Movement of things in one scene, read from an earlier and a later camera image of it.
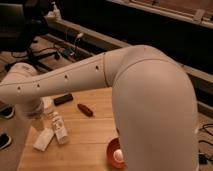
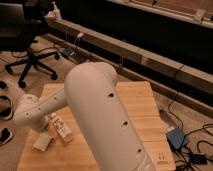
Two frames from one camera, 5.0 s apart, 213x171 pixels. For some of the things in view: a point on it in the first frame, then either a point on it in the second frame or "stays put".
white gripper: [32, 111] to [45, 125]
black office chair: [20, 24] stays put
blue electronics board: [68, 52] stays put
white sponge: [43, 138] stays put
